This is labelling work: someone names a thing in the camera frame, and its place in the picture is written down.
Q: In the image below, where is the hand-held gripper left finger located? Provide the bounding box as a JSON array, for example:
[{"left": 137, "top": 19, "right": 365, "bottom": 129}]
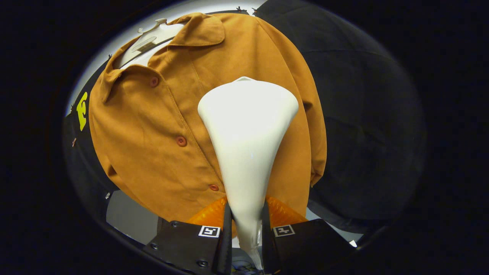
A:
[{"left": 144, "top": 196, "right": 233, "bottom": 275}]

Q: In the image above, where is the white clothes hanger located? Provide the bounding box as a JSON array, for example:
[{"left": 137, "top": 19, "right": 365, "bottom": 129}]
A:
[{"left": 119, "top": 18, "right": 186, "bottom": 69}]

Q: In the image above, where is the orange button shirt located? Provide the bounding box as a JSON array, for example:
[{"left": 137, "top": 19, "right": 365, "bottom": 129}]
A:
[{"left": 89, "top": 12, "right": 327, "bottom": 224}]

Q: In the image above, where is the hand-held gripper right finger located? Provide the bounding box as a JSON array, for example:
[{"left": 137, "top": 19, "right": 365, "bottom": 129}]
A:
[{"left": 261, "top": 196, "right": 354, "bottom": 275}]

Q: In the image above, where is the white garment steamer head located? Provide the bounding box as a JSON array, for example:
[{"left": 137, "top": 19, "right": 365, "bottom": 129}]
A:
[{"left": 198, "top": 76, "right": 299, "bottom": 270}]

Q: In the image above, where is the black backdrop cloth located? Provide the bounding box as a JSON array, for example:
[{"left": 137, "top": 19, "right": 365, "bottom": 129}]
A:
[{"left": 63, "top": 0, "right": 426, "bottom": 233}]

